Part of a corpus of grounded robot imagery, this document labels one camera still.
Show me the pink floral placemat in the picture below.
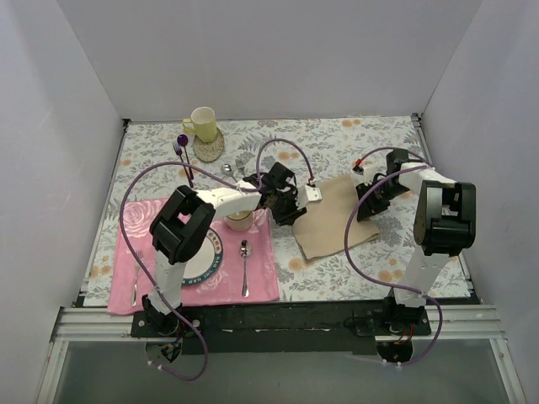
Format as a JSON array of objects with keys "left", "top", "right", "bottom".
[{"left": 108, "top": 210, "right": 280, "bottom": 315}]

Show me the silver spoon on tablecloth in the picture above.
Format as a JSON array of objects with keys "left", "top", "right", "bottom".
[{"left": 221, "top": 163, "right": 238, "bottom": 184}]

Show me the white plate teal rim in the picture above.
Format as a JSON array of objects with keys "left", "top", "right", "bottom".
[{"left": 182, "top": 229, "right": 223, "bottom": 286}]

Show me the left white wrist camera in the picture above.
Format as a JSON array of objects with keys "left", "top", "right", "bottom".
[{"left": 303, "top": 184, "right": 323, "bottom": 204}]

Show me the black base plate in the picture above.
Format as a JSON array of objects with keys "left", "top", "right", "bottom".
[{"left": 131, "top": 300, "right": 432, "bottom": 361}]

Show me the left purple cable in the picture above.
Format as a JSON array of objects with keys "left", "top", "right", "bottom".
[{"left": 119, "top": 138, "right": 316, "bottom": 382}]

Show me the woven round coaster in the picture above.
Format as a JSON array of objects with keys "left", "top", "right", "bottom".
[{"left": 193, "top": 128, "right": 225, "bottom": 162}]

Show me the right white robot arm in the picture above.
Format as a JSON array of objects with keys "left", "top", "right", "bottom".
[{"left": 353, "top": 147, "right": 477, "bottom": 335}]

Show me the cream mug dark rim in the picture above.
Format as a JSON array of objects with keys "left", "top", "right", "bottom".
[{"left": 225, "top": 210, "right": 253, "bottom": 232}]

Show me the yellow mug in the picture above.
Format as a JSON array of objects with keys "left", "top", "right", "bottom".
[{"left": 182, "top": 107, "right": 217, "bottom": 143}]

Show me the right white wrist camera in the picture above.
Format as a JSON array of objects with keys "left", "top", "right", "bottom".
[{"left": 352, "top": 159, "right": 376, "bottom": 185}]

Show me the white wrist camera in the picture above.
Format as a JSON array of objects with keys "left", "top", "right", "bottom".
[
  {"left": 303, "top": 184, "right": 323, "bottom": 204},
  {"left": 352, "top": 159, "right": 376, "bottom": 185}
]

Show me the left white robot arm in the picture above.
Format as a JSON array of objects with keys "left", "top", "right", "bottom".
[{"left": 141, "top": 162, "right": 321, "bottom": 337}]

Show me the floral tablecloth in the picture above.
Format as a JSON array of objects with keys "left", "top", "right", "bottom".
[{"left": 84, "top": 116, "right": 422, "bottom": 306}]

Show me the silver spoon on placemat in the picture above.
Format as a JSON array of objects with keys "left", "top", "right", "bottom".
[{"left": 239, "top": 240, "right": 252, "bottom": 298}]

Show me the beige linen napkin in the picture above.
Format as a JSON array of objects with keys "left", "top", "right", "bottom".
[{"left": 292, "top": 174, "right": 358, "bottom": 260}]

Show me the silver fork on placemat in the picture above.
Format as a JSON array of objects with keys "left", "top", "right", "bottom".
[{"left": 131, "top": 250, "right": 144, "bottom": 307}]

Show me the purple plastic spoon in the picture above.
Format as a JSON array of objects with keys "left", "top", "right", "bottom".
[{"left": 177, "top": 134, "right": 194, "bottom": 187}]

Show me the purple plastic fork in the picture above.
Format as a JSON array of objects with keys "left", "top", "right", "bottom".
[{"left": 173, "top": 141, "right": 194, "bottom": 188}]

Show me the silver fork on tablecloth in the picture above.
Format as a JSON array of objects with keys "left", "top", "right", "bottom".
[{"left": 235, "top": 158, "right": 249, "bottom": 182}]

